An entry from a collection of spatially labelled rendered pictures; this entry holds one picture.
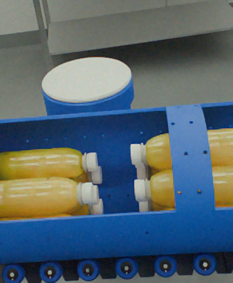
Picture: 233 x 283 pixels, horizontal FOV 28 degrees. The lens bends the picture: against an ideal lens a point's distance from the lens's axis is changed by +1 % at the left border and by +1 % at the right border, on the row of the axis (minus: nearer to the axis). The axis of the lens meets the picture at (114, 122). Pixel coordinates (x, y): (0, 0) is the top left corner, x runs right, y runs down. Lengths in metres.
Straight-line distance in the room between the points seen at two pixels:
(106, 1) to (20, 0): 0.75
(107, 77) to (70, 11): 2.91
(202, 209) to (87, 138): 0.35
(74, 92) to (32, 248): 0.62
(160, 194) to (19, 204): 0.26
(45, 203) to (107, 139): 0.24
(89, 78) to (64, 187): 0.63
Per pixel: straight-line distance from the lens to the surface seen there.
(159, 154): 0.87
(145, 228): 0.82
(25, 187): 0.89
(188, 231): 0.83
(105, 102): 1.35
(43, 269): 0.98
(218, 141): 0.88
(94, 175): 1.02
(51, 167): 0.96
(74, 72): 1.50
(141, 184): 0.87
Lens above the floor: 1.70
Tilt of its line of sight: 33 degrees down
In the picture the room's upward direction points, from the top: 7 degrees counter-clockwise
